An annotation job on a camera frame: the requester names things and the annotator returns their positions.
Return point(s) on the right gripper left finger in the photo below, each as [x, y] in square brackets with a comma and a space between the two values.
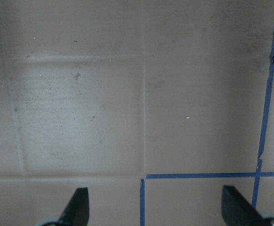
[76, 212]

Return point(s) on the brown paper table cover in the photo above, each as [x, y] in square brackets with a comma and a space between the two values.
[153, 105]

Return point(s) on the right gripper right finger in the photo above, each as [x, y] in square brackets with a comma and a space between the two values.
[237, 211]

